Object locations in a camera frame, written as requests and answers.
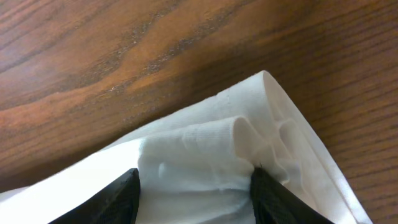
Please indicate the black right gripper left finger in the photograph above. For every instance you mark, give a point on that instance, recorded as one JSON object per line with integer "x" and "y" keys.
{"x": 117, "y": 203}

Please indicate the white printed t-shirt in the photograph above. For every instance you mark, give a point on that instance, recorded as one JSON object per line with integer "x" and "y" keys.
{"x": 195, "y": 165}

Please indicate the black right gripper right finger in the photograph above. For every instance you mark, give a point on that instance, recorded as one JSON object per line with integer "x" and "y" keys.
{"x": 274, "y": 204}

